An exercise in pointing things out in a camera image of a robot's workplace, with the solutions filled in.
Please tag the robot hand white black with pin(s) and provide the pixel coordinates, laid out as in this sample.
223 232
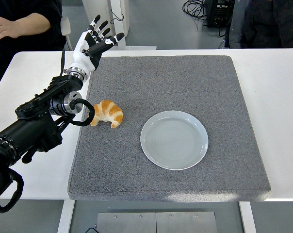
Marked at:
82 57

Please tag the person's left hand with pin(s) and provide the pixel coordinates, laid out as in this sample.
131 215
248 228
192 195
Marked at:
3 28

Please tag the croissant bread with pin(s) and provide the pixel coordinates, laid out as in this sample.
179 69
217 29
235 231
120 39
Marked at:
107 109

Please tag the person's left forearm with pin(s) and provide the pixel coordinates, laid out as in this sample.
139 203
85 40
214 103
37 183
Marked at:
32 25

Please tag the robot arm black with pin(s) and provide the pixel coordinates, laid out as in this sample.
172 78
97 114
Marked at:
27 126

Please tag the grey round plate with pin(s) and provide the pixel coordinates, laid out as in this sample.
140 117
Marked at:
173 140

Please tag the grey metal plate with screws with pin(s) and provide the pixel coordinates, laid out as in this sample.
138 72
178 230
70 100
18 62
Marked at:
156 223

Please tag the person with name badge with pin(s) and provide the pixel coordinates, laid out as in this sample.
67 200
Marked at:
27 9

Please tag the white chair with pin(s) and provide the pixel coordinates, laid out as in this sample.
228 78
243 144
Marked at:
66 25

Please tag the beige cabinet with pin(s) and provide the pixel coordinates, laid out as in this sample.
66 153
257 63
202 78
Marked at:
93 7

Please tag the white column stand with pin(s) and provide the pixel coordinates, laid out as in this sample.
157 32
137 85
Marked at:
115 7

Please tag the grey felt mat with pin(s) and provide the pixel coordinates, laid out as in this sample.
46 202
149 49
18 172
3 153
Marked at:
173 85

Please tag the black electronics box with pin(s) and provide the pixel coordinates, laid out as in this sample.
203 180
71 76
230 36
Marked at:
219 14

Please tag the white table leg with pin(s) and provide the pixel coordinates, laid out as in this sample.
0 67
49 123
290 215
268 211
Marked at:
247 218
65 218

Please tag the person in dark clothing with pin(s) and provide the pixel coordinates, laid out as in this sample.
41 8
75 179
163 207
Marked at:
263 24

